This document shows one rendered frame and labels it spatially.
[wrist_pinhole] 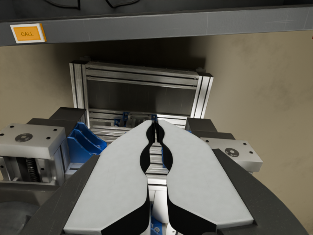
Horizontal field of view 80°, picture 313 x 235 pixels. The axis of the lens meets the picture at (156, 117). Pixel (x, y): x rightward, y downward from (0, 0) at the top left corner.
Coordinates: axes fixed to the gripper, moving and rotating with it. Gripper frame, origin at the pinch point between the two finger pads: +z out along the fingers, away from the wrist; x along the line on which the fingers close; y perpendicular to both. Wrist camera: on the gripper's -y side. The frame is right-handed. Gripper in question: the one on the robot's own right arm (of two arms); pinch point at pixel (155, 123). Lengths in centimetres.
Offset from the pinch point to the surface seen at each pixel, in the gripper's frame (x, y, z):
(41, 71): -79, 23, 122
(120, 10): -6.9, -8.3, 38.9
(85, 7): -14.9, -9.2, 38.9
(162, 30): 2.1, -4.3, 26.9
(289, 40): 91, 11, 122
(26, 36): -22.3, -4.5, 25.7
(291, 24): 26.0, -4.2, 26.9
